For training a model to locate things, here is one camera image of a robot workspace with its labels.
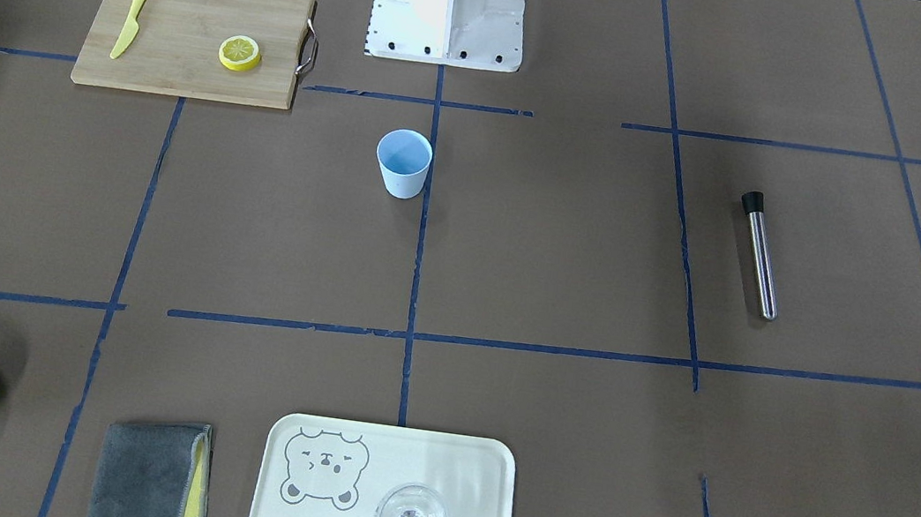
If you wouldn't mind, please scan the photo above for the light blue plastic cup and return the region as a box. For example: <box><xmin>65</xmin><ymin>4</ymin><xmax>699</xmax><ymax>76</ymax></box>
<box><xmin>376</xmin><ymin>129</ymin><xmax>434</xmax><ymax>200</ymax></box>

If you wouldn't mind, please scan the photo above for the bamboo cutting board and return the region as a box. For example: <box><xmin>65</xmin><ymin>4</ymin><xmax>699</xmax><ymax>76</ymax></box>
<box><xmin>71</xmin><ymin>0</ymin><xmax>318</xmax><ymax>110</ymax></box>

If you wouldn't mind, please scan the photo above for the yellow plastic knife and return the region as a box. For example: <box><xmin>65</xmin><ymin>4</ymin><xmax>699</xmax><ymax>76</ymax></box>
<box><xmin>109</xmin><ymin>0</ymin><xmax>147</xmax><ymax>60</ymax></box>

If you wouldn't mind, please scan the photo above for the grey folded cloth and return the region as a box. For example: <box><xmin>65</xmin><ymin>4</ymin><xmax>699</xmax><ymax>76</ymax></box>
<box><xmin>87</xmin><ymin>422</ymin><xmax>213</xmax><ymax>517</ymax></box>

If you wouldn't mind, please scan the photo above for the cream bear serving tray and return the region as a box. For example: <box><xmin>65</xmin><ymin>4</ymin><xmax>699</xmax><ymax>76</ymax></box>
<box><xmin>251</xmin><ymin>414</ymin><xmax>516</xmax><ymax>517</ymax></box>

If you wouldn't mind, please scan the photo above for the yellow lemon slice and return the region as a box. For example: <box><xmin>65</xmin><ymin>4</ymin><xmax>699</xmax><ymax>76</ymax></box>
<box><xmin>217</xmin><ymin>34</ymin><xmax>262</xmax><ymax>72</ymax></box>

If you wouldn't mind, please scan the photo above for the steel muddler black tip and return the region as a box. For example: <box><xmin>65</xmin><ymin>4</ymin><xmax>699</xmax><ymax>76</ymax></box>
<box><xmin>741</xmin><ymin>191</ymin><xmax>779</xmax><ymax>323</ymax></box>

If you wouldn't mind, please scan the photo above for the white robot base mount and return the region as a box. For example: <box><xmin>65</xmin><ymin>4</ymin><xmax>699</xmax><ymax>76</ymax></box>
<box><xmin>363</xmin><ymin>0</ymin><xmax>526</xmax><ymax>73</ymax></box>

